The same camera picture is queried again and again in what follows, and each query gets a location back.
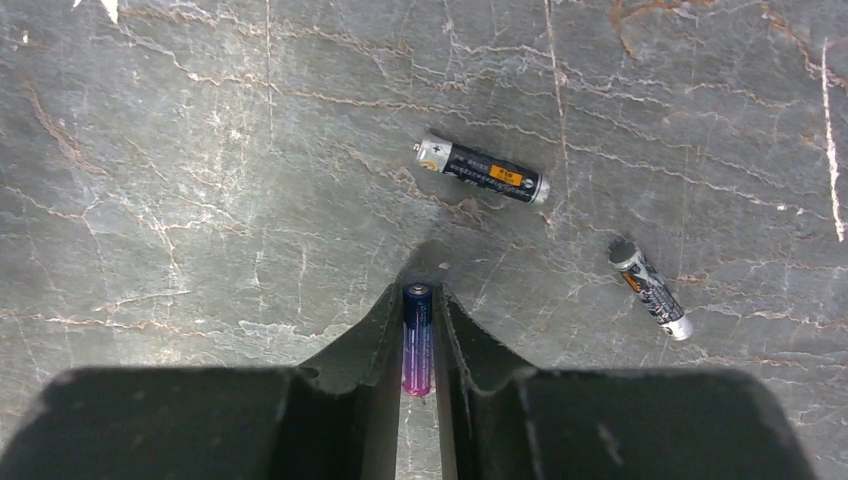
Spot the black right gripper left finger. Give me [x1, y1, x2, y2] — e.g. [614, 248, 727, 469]
[1, 284, 402, 479]

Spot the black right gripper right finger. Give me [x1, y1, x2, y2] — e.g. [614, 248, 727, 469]
[433, 285, 815, 479]

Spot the blue purple AAA battery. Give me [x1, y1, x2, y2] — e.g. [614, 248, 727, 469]
[402, 282, 433, 397]

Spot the black orange AAA battery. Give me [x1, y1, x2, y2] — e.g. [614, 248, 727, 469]
[413, 133, 550, 204]
[608, 239, 694, 341]

